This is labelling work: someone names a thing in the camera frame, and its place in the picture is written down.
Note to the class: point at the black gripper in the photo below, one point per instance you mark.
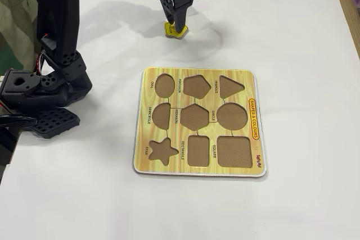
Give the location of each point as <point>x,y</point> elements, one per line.
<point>180,5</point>

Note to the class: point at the yellow pentagon puzzle piece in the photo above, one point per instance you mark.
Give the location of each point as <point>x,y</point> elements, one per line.
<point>170,29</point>

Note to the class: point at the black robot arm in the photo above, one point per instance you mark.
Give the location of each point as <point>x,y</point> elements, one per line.
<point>60,26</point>

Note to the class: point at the black robot base clamp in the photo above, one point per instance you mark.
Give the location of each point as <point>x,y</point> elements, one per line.
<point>17,92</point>

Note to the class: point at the wooden shape puzzle board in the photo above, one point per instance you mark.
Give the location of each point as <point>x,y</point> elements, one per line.
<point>174,167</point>

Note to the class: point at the floral beige curtain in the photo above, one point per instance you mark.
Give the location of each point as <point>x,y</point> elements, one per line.
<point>17,12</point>

